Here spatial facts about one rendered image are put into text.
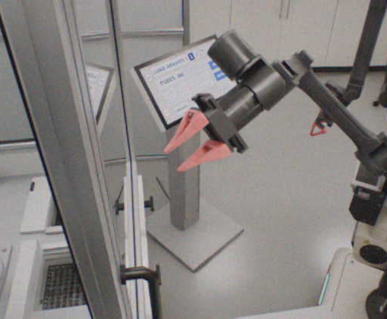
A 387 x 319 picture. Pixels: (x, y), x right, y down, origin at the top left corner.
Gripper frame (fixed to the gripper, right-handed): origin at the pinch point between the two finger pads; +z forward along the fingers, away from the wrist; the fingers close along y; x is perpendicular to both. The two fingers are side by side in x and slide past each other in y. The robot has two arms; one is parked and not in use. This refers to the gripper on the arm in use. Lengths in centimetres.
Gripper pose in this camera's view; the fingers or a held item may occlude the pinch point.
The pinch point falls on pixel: (176, 158)
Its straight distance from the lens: 59.7
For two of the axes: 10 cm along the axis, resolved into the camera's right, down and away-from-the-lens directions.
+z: -7.6, 6.3, -1.4
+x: 3.0, 1.5, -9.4
